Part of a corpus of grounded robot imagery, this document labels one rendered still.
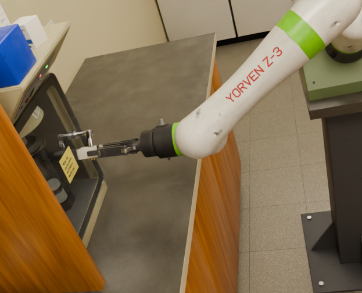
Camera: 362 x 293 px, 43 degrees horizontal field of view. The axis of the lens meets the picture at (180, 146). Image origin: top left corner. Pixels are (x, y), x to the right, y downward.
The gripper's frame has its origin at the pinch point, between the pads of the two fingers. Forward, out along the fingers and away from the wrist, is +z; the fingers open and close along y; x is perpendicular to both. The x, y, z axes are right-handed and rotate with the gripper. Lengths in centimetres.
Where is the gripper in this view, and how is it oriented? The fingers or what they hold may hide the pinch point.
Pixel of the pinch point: (90, 152)
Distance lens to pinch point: 135.6
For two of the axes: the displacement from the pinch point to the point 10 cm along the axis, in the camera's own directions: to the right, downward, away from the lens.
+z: -9.6, 1.4, 2.5
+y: -2.2, 2.0, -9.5
